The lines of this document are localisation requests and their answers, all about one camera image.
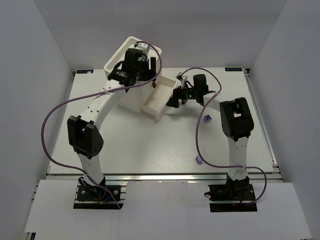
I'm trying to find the white bottom drawer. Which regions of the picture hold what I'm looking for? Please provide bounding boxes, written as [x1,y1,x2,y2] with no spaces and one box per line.
[141,76,179,122]

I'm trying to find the purple lego brick hollow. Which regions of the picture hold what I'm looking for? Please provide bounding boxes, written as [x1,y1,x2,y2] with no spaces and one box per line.
[203,115,212,124]

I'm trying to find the light purple lego brick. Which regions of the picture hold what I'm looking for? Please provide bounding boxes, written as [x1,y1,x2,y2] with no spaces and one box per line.
[195,155,203,165]

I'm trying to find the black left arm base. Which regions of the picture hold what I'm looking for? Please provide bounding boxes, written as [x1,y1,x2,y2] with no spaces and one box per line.
[73,176,126,210]

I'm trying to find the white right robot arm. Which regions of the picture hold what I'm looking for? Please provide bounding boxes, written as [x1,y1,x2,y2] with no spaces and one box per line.
[166,74,254,182]

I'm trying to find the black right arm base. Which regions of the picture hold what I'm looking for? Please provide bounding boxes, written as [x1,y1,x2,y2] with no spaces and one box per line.
[204,176,258,213]

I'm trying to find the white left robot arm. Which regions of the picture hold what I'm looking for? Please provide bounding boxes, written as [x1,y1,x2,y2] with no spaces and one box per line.
[67,43,156,186]

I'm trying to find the white drawer cabinet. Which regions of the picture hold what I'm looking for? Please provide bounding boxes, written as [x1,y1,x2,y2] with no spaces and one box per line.
[104,36,164,114]

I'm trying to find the blue label sticker right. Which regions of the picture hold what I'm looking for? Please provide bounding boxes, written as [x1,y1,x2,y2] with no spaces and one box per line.
[224,67,243,72]

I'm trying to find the blue label sticker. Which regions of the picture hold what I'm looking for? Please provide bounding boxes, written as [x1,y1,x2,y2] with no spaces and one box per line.
[224,67,243,72]
[76,69,94,74]

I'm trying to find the blue label sticker left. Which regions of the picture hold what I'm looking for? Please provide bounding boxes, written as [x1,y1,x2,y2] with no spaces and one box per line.
[76,69,94,74]

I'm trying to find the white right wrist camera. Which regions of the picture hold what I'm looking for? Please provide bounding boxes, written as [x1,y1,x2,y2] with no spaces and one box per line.
[176,72,188,89]

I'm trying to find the aluminium front rail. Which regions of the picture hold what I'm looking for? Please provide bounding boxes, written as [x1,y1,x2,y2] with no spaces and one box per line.
[45,169,283,182]

